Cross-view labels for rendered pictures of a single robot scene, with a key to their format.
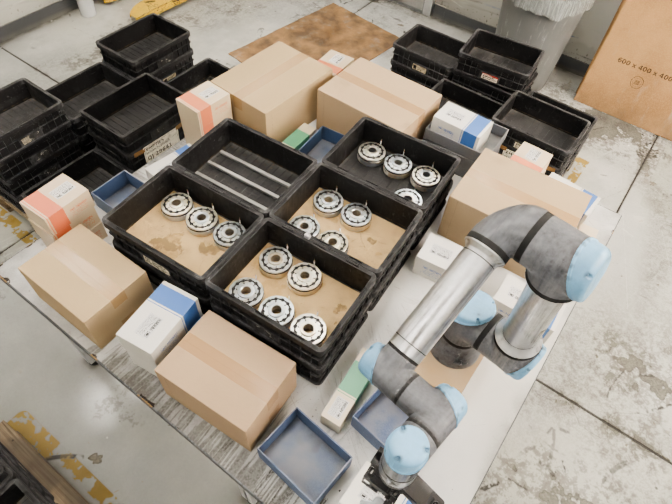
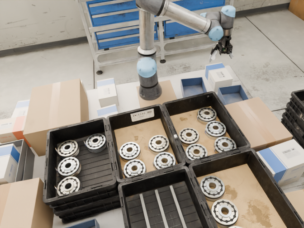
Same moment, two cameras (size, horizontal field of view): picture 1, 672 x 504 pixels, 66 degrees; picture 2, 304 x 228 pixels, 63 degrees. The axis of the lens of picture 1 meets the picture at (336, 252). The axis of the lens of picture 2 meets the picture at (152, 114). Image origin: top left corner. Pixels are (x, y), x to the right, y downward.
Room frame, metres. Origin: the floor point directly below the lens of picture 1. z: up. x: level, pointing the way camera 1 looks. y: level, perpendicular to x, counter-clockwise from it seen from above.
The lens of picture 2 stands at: (1.49, 0.60, 1.83)
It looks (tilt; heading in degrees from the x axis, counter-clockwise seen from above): 45 degrees down; 233
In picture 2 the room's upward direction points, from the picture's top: 7 degrees counter-clockwise
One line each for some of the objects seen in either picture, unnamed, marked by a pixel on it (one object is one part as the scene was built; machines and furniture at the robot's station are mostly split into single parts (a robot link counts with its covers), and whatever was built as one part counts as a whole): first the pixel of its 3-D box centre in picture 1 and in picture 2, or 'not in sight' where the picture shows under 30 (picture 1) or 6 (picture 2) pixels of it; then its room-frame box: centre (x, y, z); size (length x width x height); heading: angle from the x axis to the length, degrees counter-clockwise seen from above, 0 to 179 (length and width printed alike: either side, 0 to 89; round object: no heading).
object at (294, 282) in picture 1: (304, 276); (188, 135); (0.88, 0.09, 0.86); 0.10 x 0.10 x 0.01
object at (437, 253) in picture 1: (448, 264); (110, 122); (1.06, -0.38, 0.75); 0.20 x 0.12 x 0.09; 65
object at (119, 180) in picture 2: (346, 215); (142, 139); (1.09, -0.02, 0.92); 0.40 x 0.30 x 0.02; 62
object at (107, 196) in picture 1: (129, 200); not in sight; (1.23, 0.76, 0.74); 0.20 x 0.15 x 0.07; 58
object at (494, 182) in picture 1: (512, 215); (60, 115); (1.26, -0.61, 0.80); 0.40 x 0.30 x 0.20; 60
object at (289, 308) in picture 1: (276, 310); (215, 128); (0.75, 0.15, 0.86); 0.10 x 0.10 x 0.01
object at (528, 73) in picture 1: (490, 87); not in sight; (2.65, -0.81, 0.37); 0.42 x 0.34 x 0.46; 58
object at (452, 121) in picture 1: (460, 128); (1, 167); (1.65, -0.44, 0.85); 0.20 x 0.12 x 0.09; 58
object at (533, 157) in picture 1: (526, 166); (14, 129); (1.51, -0.69, 0.81); 0.16 x 0.12 x 0.07; 147
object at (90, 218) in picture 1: (65, 220); not in sight; (1.05, 0.89, 0.81); 0.16 x 0.12 x 0.07; 149
